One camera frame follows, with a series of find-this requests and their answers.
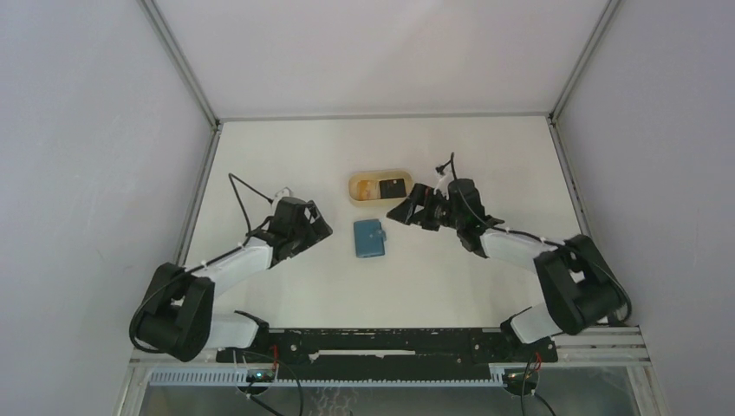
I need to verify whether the white slotted cable duct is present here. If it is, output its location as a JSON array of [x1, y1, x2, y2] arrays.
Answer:
[[148, 367, 523, 387]]

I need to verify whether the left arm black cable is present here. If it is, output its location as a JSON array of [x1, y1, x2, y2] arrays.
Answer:
[[128, 172, 276, 354]]

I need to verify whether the blue leather card holder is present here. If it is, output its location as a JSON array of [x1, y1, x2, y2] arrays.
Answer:
[[353, 218, 386, 258]]

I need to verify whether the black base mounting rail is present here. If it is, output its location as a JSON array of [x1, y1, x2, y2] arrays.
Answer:
[[215, 328, 559, 378]]

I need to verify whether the gold card in pocket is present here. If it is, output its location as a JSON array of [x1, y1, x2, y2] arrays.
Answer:
[[356, 179, 381, 201]]

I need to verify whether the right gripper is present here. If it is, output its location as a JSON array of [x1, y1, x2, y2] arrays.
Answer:
[[387, 182, 464, 231]]

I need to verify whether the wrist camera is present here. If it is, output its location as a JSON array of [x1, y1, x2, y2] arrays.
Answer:
[[434, 164, 453, 194], [274, 187, 293, 201]]

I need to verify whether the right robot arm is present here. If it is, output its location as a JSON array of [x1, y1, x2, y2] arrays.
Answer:
[[387, 179, 632, 361]]

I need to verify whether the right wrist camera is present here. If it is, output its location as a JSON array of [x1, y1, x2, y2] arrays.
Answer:
[[434, 164, 453, 194]]

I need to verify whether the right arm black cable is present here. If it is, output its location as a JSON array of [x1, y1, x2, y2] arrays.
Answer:
[[435, 151, 633, 328]]

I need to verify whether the black card in tray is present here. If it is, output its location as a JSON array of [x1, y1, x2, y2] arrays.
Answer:
[[379, 178, 407, 199]]

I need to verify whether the beige oval tray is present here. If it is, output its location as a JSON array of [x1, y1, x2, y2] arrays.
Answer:
[[348, 169, 414, 207]]

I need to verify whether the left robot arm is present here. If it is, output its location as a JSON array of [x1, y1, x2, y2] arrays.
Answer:
[[128, 197, 333, 362]]

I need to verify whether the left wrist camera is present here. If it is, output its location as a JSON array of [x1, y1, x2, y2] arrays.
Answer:
[[274, 187, 293, 201]]

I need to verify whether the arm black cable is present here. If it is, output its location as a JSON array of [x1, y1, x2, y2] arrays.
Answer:
[[435, 151, 633, 328], [128, 172, 276, 354]]

